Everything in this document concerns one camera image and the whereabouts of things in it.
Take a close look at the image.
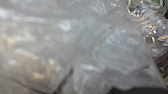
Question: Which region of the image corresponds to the clear crinkled plastic bag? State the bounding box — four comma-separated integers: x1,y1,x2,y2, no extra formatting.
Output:
0,0,168,94

